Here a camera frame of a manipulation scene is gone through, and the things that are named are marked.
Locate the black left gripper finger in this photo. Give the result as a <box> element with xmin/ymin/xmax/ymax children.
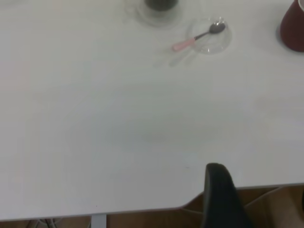
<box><xmin>201</xmin><ymin>162</ymin><xmax>254</xmax><ymax>228</ymax></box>

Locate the pink handled metal spoon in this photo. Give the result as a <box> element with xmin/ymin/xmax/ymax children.
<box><xmin>172</xmin><ymin>23</ymin><xmax>226</xmax><ymax>51</ymax></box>

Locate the red ceramic mug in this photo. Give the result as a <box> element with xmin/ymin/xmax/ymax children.
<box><xmin>279</xmin><ymin>0</ymin><xmax>304</xmax><ymax>53</ymax></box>

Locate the clear glass cup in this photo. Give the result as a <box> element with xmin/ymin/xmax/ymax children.
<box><xmin>123</xmin><ymin>0</ymin><xmax>184</xmax><ymax>27</ymax></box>

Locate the brown cardboard box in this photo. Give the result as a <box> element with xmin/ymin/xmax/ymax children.
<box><xmin>243</xmin><ymin>186</ymin><xmax>304</xmax><ymax>228</ymax></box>

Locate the white table leg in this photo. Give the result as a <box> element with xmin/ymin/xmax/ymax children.
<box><xmin>91</xmin><ymin>213</ymin><xmax>108</xmax><ymax>228</ymax></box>

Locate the clear glass dish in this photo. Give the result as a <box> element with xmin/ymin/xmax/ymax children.
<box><xmin>185</xmin><ymin>16</ymin><xmax>233</xmax><ymax>56</ymax></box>

